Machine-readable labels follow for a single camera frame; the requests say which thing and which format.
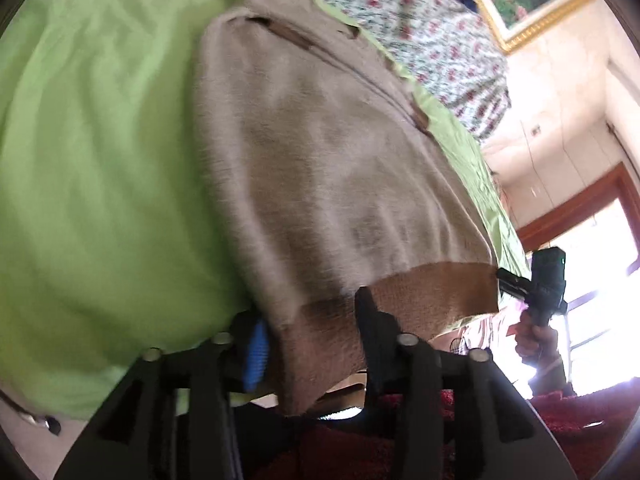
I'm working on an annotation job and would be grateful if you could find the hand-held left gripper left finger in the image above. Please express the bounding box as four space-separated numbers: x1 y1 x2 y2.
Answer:
54 312 273 480

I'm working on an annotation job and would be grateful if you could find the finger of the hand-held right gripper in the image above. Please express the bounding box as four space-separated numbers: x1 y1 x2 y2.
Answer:
496 268 532 301

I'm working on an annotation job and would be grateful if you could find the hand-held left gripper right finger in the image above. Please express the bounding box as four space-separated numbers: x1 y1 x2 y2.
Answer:
354 287 578 480

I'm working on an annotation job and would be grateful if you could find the brown knit sweater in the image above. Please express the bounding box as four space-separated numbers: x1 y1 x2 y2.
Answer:
192 0 501 417

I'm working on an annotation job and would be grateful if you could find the person's right hand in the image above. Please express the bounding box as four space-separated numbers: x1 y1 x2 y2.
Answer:
514 310 561 363

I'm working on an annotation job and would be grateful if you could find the green bed sheet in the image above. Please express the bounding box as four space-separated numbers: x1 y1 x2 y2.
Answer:
0 0 532 421

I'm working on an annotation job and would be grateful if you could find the floral patterned blanket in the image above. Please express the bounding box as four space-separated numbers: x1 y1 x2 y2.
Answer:
252 0 512 142

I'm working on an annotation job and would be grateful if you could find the gold framed picture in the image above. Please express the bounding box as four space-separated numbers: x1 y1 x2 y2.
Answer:
472 0 601 56

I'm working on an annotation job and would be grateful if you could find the red wooden window frame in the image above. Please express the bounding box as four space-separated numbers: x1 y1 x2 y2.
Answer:
515 162 640 271

